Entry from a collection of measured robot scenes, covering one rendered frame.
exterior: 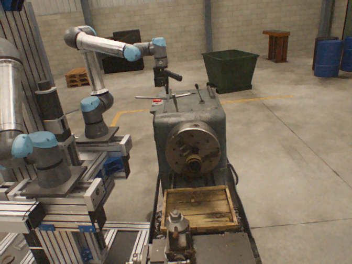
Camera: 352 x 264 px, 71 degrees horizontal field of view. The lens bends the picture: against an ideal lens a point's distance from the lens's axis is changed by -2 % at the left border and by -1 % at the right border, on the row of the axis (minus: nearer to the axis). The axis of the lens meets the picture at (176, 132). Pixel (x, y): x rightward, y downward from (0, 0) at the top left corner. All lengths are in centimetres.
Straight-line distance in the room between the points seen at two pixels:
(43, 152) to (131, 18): 1042
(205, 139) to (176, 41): 1004
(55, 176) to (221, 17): 1068
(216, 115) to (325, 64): 628
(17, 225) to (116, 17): 1061
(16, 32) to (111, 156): 84
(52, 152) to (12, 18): 64
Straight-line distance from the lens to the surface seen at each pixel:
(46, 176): 125
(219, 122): 154
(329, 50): 759
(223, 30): 1151
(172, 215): 92
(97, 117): 161
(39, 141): 119
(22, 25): 148
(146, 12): 1133
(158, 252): 109
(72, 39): 154
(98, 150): 168
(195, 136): 139
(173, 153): 144
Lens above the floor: 180
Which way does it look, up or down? 25 degrees down
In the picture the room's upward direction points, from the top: 6 degrees counter-clockwise
